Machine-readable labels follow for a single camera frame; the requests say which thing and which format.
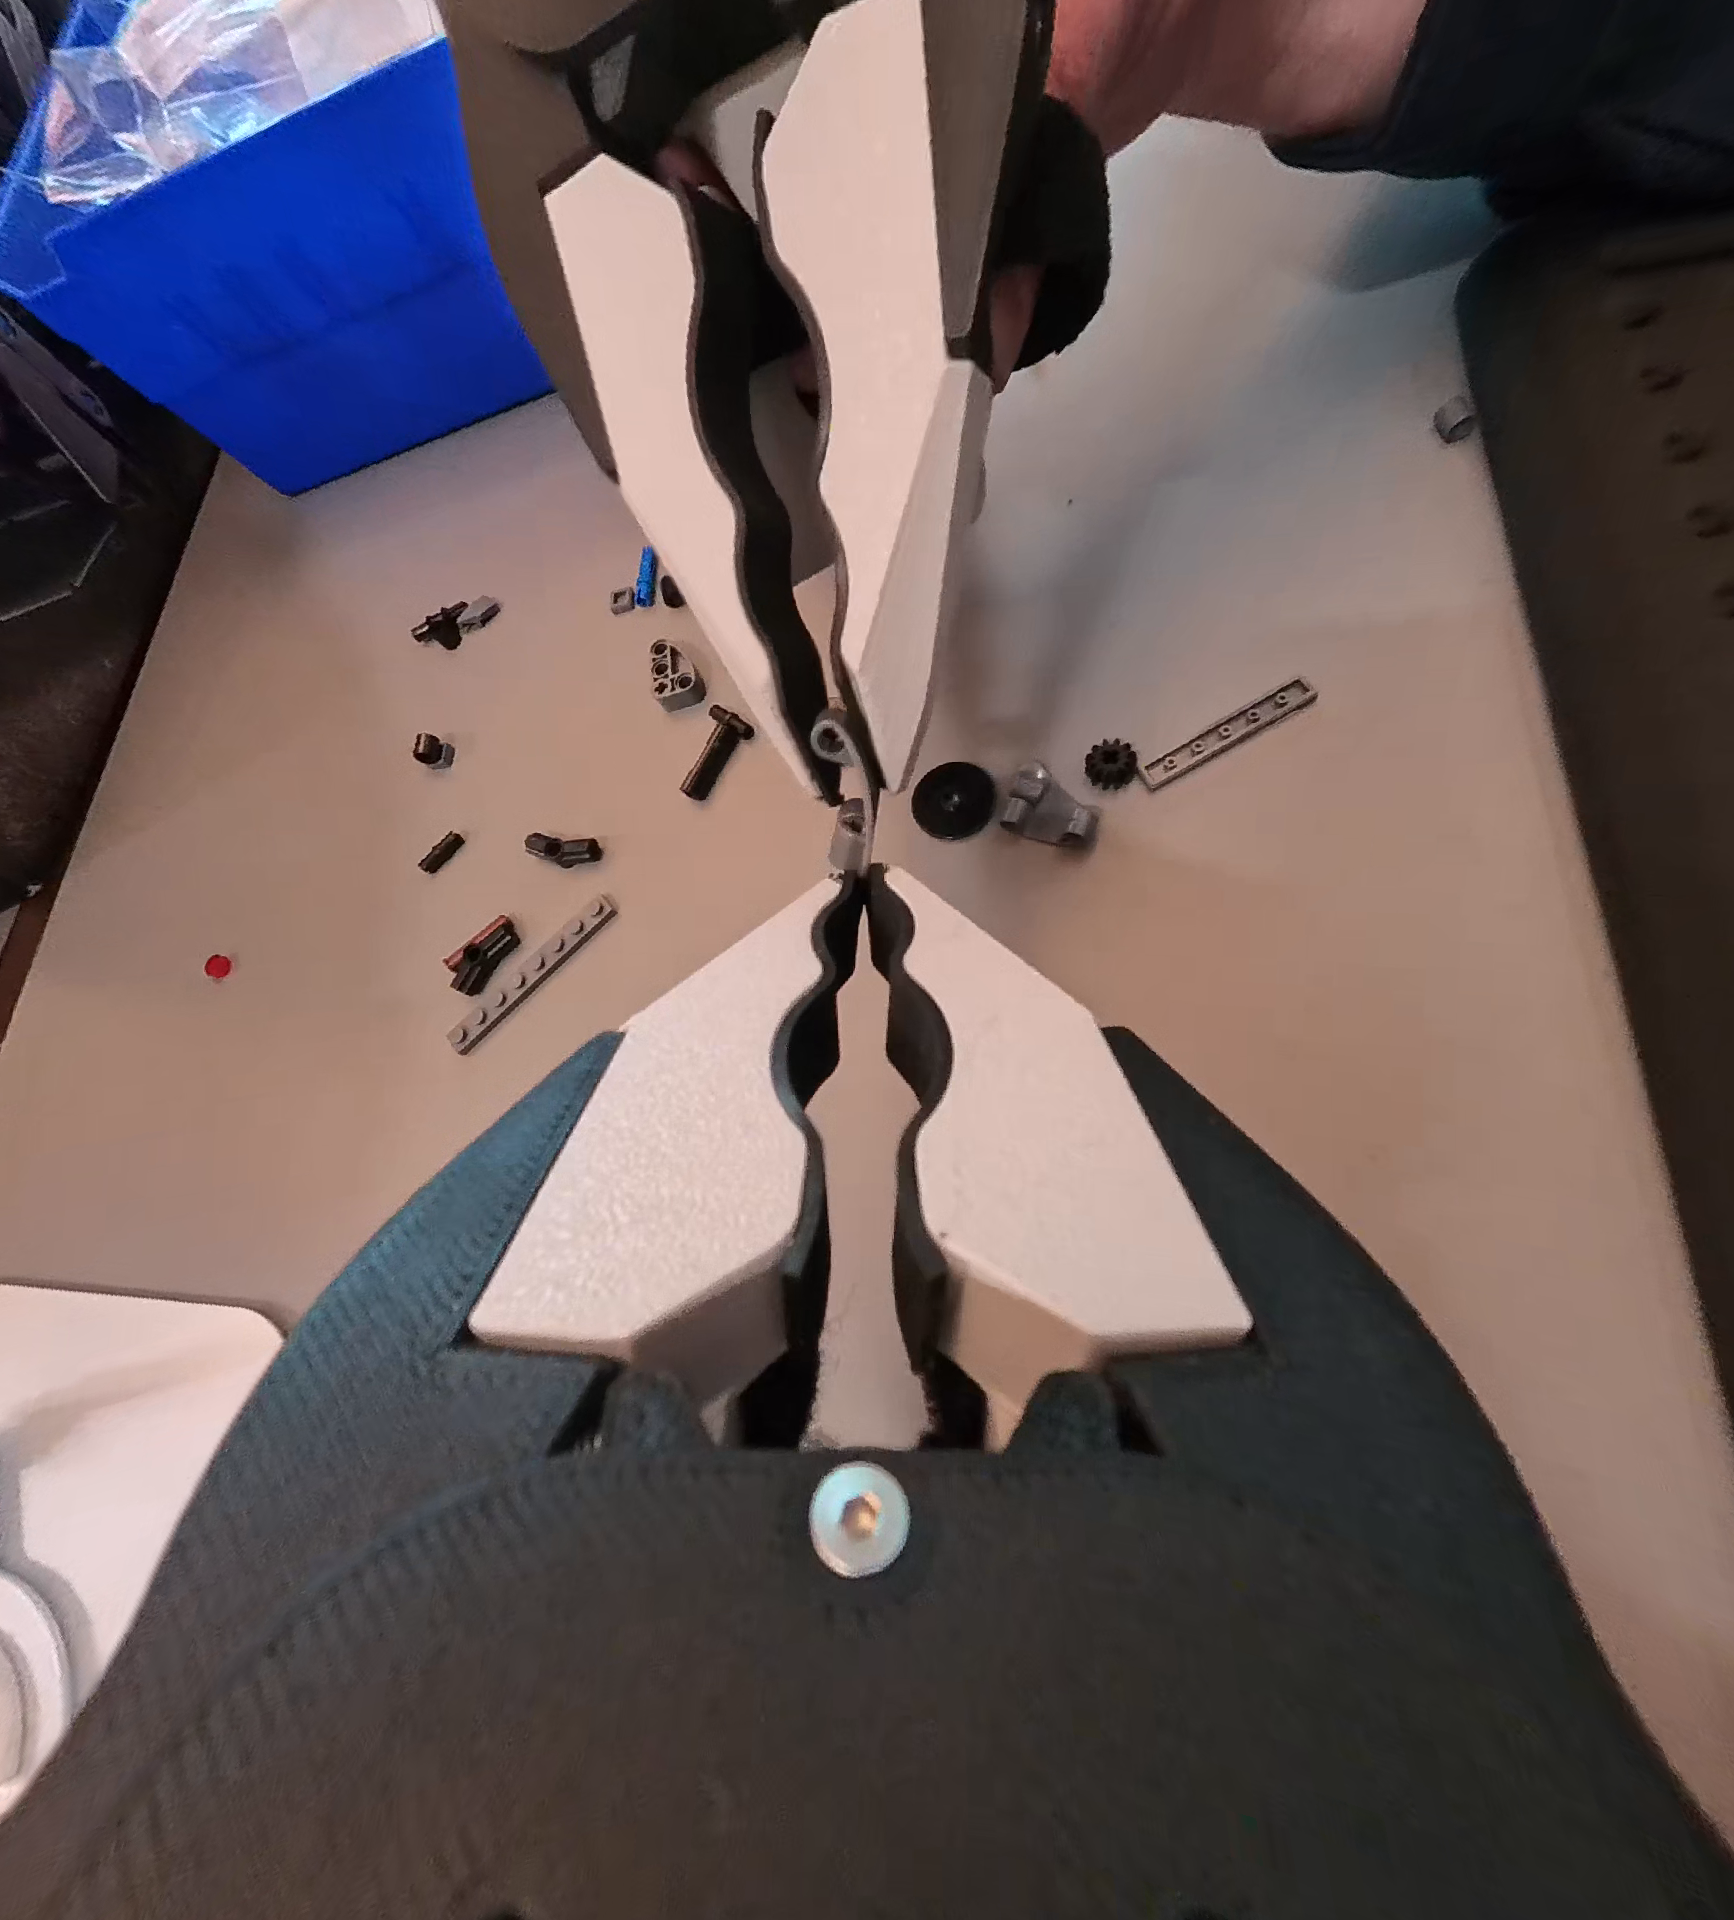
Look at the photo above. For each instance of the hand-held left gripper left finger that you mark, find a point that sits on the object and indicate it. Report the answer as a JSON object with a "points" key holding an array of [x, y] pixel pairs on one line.
{"points": [[643, 1200]]}

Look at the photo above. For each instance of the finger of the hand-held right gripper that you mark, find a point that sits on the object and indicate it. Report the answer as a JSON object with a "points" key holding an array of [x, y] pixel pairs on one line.
{"points": [[626, 330], [913, 224]]}

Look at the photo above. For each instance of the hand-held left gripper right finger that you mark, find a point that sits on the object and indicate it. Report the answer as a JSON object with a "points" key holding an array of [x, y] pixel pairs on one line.
{"points": [[1076, 1200]]}

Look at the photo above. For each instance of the grey curved liftarm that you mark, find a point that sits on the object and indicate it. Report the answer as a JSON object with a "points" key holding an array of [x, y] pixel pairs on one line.
{"points": [[831, 735]]}

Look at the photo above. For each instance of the person's right forearm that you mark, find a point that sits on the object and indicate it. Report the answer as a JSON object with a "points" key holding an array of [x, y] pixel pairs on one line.
{"points": [[1556, 91]]}

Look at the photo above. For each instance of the person's right hand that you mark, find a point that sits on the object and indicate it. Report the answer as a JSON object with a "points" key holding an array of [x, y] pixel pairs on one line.
{"points": [[1226, 68]]}

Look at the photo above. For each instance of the blue pin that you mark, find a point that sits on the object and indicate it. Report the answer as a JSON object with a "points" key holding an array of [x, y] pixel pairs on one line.
{"points": [[645, 579]]}

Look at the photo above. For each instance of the long grey studded plate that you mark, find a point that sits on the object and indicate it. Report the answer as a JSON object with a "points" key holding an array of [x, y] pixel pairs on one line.
{"points": [[537, 975]]}

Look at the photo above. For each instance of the black axle connector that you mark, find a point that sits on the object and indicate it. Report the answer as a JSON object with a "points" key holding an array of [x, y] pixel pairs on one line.
{"points": [[480, 968]]}

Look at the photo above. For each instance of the blue plastic bin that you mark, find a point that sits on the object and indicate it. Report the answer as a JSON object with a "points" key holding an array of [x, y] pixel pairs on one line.
{"points": [[326, 330]]}

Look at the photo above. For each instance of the brown axle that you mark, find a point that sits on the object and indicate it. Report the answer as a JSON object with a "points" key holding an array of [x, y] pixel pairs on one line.
{"points": [[485, 932]]}

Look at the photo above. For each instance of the clear plastic bag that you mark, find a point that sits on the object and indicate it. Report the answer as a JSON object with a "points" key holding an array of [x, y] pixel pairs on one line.
{"points": [[207, 91]]}

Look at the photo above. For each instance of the black connector with grey slope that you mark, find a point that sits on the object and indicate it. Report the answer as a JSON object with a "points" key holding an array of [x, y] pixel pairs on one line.
{"points": [[446, 623]]}

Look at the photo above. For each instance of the grey triangular liftarm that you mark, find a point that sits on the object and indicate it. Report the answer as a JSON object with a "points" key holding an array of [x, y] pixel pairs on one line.
{"points": [[679, 675]]}

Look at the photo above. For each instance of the black angled connector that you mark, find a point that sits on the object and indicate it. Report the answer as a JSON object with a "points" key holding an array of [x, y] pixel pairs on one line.
{"points": [[563, 848]]}

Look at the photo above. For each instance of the short black pin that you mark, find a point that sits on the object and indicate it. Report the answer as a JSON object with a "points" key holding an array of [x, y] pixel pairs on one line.
{"points": [[442, 852]]}

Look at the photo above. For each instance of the dark round dish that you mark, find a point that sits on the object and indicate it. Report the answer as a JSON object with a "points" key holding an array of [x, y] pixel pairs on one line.
{"points": [[952, 801]]}

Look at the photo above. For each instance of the black T-shaped axle piece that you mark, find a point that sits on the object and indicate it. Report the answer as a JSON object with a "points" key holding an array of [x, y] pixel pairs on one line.
{"points": [[714, 753]]}

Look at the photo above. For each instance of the black gear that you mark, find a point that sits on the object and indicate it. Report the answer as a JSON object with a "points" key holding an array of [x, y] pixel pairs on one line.
{"points": [[1108, 764]]}

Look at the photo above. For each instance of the black clip with grey base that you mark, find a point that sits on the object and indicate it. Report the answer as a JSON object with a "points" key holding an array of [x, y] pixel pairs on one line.
{"points": [[433, 750]]}

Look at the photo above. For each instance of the thin grey holed plate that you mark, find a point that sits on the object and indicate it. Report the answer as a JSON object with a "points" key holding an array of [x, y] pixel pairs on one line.
{"points": [[1226, 735]]}

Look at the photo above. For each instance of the white rounded board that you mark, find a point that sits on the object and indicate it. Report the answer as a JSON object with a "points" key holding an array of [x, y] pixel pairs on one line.
{"points": [[163, 1381]]}

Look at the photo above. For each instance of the light grey round bush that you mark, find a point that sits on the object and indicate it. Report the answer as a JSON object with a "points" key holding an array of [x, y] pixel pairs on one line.
{"points": [[1455, 416]]}

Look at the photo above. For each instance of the dark perforated chair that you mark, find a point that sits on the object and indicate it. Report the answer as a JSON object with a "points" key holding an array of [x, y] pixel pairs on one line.
{"points": [[1677, 1051]]}

